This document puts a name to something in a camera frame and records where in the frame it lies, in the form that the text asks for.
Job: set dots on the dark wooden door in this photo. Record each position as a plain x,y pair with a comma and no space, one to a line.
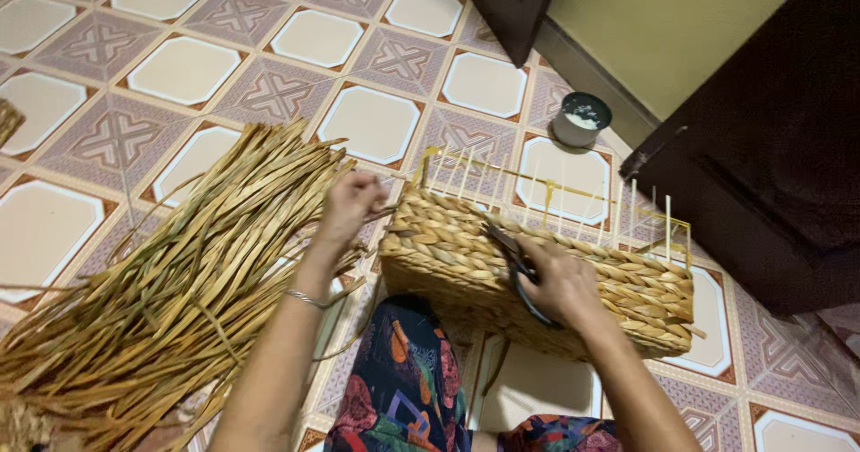
772,136

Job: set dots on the dark wooden furniture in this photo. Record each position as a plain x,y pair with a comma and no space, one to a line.
510,2

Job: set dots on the person's colourful patterned trousers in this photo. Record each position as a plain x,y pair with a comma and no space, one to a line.
403,385

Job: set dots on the woven straw piece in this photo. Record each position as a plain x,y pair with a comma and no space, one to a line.
8,121
20,428

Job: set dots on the person's right fingers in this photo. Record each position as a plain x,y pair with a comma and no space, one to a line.
534,257

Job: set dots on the woven straw basket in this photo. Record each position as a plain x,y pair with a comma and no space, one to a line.
450,250

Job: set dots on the person's left hand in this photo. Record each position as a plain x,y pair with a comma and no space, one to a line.
344,210

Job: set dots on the black scissors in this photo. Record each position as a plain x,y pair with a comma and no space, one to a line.
521,270

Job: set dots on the person's left fingers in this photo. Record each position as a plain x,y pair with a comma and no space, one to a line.
368,193

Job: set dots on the round tin with white paste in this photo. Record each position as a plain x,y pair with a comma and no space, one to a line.
581,121

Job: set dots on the single straw strand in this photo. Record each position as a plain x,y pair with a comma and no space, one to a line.
383,216

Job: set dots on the pile of dried straw strands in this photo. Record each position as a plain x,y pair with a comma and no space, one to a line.
175,284

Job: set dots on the person's right hand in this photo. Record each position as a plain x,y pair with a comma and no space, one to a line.
571,287

